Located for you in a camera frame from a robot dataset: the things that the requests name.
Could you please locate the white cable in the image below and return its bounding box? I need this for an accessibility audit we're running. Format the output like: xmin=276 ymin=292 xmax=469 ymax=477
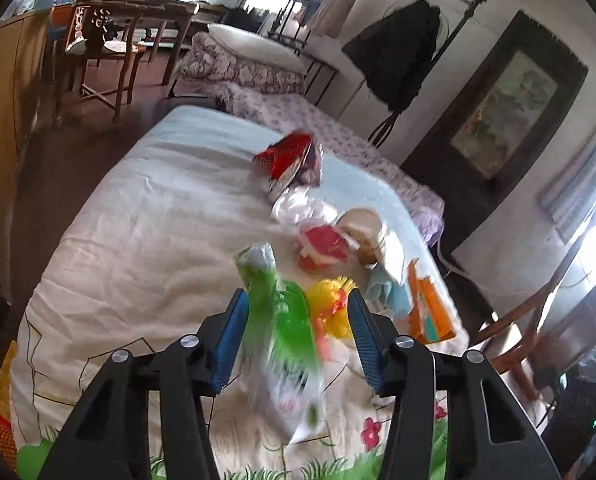
xmin=438 ymin=245 xmax=471 ymax=276

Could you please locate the striped window curtain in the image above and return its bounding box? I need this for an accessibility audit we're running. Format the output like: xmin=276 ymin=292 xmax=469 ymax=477
xmin=540 ymin=105 xmax=596 ymax=241

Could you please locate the black metal coat rack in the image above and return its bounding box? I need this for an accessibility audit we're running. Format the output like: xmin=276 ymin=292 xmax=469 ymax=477
xmin=368 ymin=0 xmax=491 ymax=148

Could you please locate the green plastic wrapper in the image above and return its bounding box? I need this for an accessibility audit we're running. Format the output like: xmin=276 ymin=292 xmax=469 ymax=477
xmin=233 ymin=241 xmax=329 ymax=446

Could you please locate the black metal stand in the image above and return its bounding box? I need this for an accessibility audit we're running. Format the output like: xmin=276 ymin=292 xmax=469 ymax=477
xmin=268 ymin=0 xmax=313 ymax=58

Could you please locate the dark framed painting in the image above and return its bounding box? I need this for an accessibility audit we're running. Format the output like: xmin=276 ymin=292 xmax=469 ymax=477
xmin=400 ymin=10 xmax=590 ymax=221

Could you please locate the beige curtain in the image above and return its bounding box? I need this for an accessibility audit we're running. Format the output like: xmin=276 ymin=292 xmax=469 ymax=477
xmin=308 ymin=0 xmax=369 ymax=38

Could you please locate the white crumpled tissue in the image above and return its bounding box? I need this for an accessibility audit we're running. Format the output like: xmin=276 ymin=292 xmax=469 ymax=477
xmin=270 ymin=185 xmax=339 ymax=233

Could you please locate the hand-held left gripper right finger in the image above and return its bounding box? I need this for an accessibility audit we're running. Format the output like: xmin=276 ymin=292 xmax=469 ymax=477
xmin=347 ymin=287 xmax=561 ymax=480

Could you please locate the yellow plastic bag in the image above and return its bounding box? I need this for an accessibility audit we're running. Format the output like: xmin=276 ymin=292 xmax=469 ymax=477
xmin=305 ymin=277 xmax=356 ymax=346

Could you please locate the red snack bag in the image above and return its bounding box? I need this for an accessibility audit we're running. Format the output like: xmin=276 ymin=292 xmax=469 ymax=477
xmin=252 ymin=132 xmax=325 ymax=201

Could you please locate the folded floral quilt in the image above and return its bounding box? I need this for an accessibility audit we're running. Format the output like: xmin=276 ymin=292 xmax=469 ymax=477
xmin=178 ymin=31 xmax=306 ymax=96

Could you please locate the black device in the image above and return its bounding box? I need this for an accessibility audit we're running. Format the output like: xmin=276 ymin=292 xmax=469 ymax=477
xmin=540 ymin=375 xmax=596 ymax=461

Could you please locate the orange packet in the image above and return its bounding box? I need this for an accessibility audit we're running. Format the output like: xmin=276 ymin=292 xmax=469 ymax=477
xmin=405 ymin=258 xmax=456 ymax=345

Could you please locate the red and white packet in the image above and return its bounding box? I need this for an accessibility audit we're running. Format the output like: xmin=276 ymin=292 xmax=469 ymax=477
xmin=298 ymin=225 xmax=351 ymax=273

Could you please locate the light blue packet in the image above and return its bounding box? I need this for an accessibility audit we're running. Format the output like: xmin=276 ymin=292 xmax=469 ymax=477
xmin=365 ymin=262 xmax=414 ymax=318

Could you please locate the wooden cabinet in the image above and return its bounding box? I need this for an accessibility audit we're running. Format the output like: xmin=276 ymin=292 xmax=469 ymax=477
xmin=0 ymin=7 xmax=54 ymax=281

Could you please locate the carved wooden chair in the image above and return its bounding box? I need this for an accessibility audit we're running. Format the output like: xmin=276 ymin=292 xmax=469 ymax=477
xmin=53 ymin=2 xmax=149 ymax=126

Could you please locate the purple floral bedsheet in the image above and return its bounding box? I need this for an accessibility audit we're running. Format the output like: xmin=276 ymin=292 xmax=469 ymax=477
xmin=213 ymin=82 xmax=446 ymax=246

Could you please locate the wooden table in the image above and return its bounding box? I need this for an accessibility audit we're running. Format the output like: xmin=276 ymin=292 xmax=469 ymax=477
xmin=80 ymin=0 xmax=199 ymax=86

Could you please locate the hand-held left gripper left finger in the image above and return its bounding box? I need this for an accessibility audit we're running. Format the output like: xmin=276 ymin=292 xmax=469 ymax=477
xmin=38 ymin=287 xmax=251 ymax=480

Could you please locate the white pillow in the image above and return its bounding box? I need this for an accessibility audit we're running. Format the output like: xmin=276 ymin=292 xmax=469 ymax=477
xmin=207 ymin=23 xmax=306 ymax=72

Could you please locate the plain wooden chair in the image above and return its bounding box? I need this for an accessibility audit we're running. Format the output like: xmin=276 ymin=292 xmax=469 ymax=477
xmin=470 ymin=240 xmax=596 ymax=401

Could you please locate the black coat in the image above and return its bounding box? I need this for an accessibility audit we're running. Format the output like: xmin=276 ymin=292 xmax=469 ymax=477
xmin=341 ymin=0 xmax=441 ymax=111

